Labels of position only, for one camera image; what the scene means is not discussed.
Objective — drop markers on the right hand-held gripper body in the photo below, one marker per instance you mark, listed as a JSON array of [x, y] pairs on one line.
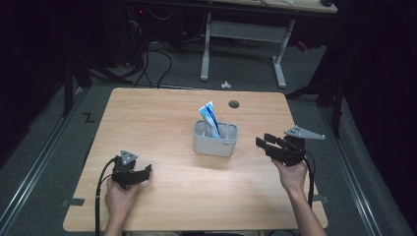
[[293, 149]]

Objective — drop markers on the person's right hand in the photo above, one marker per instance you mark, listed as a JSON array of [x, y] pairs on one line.
[[292, 177]]

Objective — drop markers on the small white floor object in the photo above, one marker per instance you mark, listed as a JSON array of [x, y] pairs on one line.
[[225, 85]]

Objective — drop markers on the person's left hand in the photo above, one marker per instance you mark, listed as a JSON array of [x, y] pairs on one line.
[[119, 198]]

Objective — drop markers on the black metal stand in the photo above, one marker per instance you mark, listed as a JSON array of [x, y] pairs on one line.
[[67, 88], [336, 108]]

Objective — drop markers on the red object under desk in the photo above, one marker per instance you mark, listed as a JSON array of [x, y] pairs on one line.
[[302, 46]]

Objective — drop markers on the grey floor tape strip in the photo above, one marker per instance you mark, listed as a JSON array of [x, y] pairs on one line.
[[321, 199], [73, 202]]

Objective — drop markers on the metal floor rail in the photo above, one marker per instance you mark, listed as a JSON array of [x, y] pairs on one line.
[[352, 183], [32, 170]]

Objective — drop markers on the blue and white toothpaste tube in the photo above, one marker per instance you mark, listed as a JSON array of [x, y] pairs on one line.
[[210, 119]]

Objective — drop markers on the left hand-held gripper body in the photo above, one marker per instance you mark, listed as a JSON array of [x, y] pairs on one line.
[[124, 172]]

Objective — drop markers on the desk with white legs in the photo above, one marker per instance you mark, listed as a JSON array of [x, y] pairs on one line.
[[246, 29]]

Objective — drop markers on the grey plastic holder box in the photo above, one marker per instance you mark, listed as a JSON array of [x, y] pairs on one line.
[[214, 144]]

